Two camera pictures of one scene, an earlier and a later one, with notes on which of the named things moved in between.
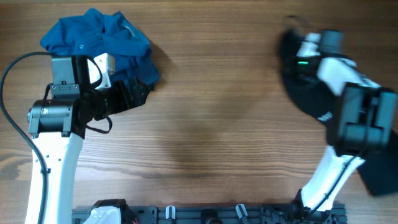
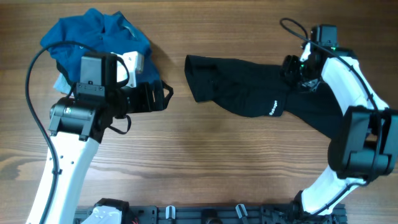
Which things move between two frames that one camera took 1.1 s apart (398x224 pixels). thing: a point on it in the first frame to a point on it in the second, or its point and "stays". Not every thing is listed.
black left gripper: (124, 102) to (145, 103)
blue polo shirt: (92, 32) stays
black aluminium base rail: (217, 214) stays
